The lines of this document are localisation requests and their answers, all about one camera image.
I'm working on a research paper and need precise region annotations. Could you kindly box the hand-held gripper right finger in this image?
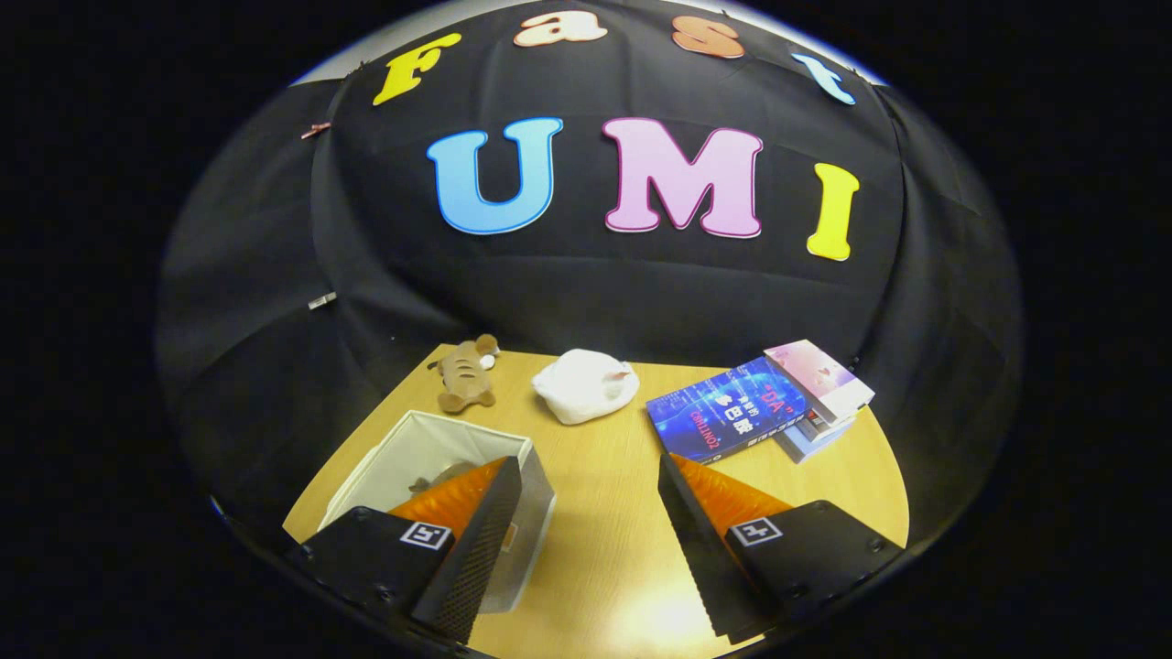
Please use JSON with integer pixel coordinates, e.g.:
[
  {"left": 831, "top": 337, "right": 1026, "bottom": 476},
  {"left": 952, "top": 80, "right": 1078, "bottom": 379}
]
[{"left": 657, "top": 453, "right": 909, "bottom": 643}]

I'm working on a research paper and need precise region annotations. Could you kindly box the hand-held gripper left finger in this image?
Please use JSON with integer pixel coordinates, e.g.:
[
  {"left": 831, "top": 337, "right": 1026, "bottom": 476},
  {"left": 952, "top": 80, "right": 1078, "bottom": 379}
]
[{"left": 284, "top": 455, "right": 523, "bottom": 644}]

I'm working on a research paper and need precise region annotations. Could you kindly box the brown fuzzy shoe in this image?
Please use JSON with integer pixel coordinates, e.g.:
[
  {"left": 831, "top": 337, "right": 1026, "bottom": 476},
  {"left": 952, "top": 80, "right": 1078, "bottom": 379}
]
[{"left": 407, "top": 460, "right": 482, "bottom": 495}]

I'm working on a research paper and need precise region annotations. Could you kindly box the grey fabric storage box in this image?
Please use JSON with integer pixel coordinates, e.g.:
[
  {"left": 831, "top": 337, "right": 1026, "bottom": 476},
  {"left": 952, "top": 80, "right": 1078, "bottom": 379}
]
[{"left": 318, "top": 410, "right": 557, "bottom": 614}]

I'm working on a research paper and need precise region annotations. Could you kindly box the dark blue book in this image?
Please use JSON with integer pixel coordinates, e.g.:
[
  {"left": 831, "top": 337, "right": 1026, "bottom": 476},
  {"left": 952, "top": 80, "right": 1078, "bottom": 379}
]
[{"left": 646, "top": 357, "right": 811, "bottom": 465}]

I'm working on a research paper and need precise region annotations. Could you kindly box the light blue book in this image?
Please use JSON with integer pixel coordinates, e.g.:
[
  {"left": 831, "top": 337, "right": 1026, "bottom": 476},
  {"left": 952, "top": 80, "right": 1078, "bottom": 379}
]
[{"left": 776, "top": 416, "right": 857, "bottom": 464}]

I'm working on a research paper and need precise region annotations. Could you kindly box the white book with dark spine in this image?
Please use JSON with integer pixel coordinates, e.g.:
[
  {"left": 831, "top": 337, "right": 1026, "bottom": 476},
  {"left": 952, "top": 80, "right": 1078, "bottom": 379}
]
[{"left": 797, "top": 407, "right": 857, "bottom": 442}]

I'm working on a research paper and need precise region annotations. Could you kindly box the brown striped plush toy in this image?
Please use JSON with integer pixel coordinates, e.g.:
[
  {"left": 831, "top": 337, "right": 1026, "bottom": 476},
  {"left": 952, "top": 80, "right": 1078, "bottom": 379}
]
[{"left": 427, "top": 334, "right": 500, "bottom": 415}]

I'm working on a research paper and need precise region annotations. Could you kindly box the white plush toy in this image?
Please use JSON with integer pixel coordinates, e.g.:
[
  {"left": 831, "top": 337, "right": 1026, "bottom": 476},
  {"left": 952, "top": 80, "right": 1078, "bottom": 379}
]
[{"left": 532, "top": 349, "right": 640, "bottom": 426}]

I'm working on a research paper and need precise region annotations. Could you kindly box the pink cover book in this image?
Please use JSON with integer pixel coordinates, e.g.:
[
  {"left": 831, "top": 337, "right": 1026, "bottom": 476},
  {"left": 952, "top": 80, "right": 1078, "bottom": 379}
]
[{"left": 765, "top": 340, "right": 875, "bottom": 424}]

